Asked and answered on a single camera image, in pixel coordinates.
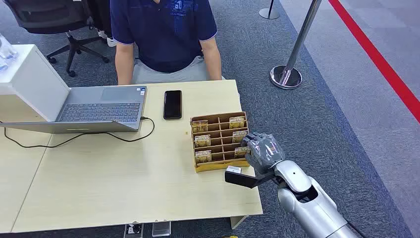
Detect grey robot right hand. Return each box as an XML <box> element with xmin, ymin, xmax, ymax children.
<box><xmin>241</xmin><ymin>132</ymin><xmax>286</xmax><ymax>176</ymax></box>

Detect yellow hotel key card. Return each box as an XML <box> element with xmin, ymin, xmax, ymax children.
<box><xmin>232</xmin><ymin>130</ymin><xmax>249</xmax><ymax>143</ymax></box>
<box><xmin>229</xmin><ymin>116</ymin><xmax>246</xmax><ymax>129</ymax></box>
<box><xmin>192</xmin><ymin>120</ymin><xmax>209</xmax><ymax>133</ymax></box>
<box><xmin>194</xmin><ymin>135</ymin><xmax>211</xmax><ymax>148</ymax></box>
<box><xmin>195</xmin><ymin>150</ymin><xmax>212</xmax><ymax>164</ymax></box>
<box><xmin>234</xmin><ymin>147</ymin><xmax>251</xmax><ymax>159</ymax></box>

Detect brown cardboard card holder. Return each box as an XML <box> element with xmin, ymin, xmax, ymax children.
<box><xmin>190</xmin><ymin>112</ymin><xmax>252</xmax><ymax>174</ymax></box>

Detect person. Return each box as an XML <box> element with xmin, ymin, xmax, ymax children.
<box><xmin>109</xmin><ymin>0</ymin><xmax>227</xmax><ymax>85</ymax></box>
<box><xmin>87</xmin><ymin>0</ymin><xmax>118</xmax><ymax>48</ymax></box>

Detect pale desk leg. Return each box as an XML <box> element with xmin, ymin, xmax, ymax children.
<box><xmin>230</xmin><ymin>216</ymin><xmax>248</xmax><ymax>230</ymax></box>

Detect black smartphone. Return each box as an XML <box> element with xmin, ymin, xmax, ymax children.
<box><xmin>163</xmin><ymin>90</ymin><xmax>183</xmax><ymax>120</ymax></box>

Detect metal floor plate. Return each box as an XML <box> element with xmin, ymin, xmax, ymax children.
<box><xmin>152</xmin><ymin>222</ymin><xmax>172</xmax><ymax>238</ymax></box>

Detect red floor tape line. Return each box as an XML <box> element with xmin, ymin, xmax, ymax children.
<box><xmin>328</xmin><ymin>0</ymin><xmax>420</xmax><ymax>124</ymax></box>

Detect floor power socket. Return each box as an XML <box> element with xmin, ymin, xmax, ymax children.
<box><xmin>124</xmin><ymin>223</ymin><xmax>144</xmax><ymax>238</ymax></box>

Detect grey laptop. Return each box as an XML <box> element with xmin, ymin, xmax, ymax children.
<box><xmin>0</xmin><ymin>86</ymin><xmax>148</xmax><ymax>134</ymax></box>

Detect white box cabinet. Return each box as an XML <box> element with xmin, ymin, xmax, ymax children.
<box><xmin>0</xmin><ymin>44</ymin><xmax>71</xmax><ymax>124</ymax></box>

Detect black office chair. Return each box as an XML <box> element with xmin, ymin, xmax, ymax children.
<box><xmin>3</xmin><ymin>0</ymin><xmax>110</xmax><ymax>78</ymax></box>

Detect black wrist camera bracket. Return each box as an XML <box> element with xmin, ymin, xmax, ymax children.
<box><xmin>224</xmin><ymin>171</ymin><xmax>279</xmax><ymax>189</ymax></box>

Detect chrome stanchion post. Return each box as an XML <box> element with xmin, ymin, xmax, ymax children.
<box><xmin>269</xmin><ymin>0</ymin><xmax>323</xmax><ymax>90</ymax></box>
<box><xmin>259</xmin><ymin>0</ymin><xmax>280</xmax><ymax>20</ymax></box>

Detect black laptop cable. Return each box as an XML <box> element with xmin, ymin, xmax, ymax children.
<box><xmin>3</xmin><ymin>117</ymin><xmax>156</xmax><ymax>148</ymax></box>

